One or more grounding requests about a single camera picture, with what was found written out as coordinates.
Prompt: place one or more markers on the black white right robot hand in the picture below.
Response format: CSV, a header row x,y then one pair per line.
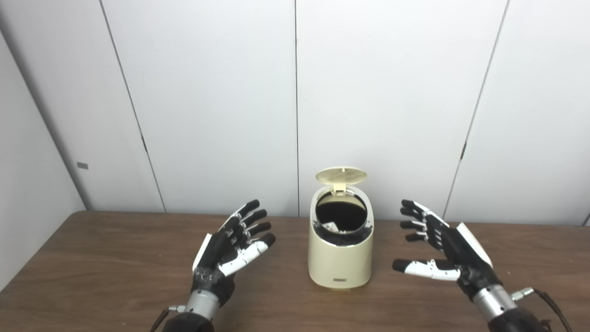
x,y
465,258

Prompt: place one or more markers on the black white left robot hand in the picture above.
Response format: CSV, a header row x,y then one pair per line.
x,y
214,258

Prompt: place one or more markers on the round cream bin lid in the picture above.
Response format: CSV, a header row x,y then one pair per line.
x,y
341,176

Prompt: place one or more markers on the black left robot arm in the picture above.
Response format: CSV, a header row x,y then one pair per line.
x,y
200,304

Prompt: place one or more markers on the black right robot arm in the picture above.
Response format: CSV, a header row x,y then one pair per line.
x,y
495,302

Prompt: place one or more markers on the black plastic bin liner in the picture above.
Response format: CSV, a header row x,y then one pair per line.
x,y
351,239

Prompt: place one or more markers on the cream-colored trash bin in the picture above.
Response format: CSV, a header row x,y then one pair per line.
x,y
340,265

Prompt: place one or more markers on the black wall panel hinge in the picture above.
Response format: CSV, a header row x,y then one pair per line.
x,y
144,144
463,150

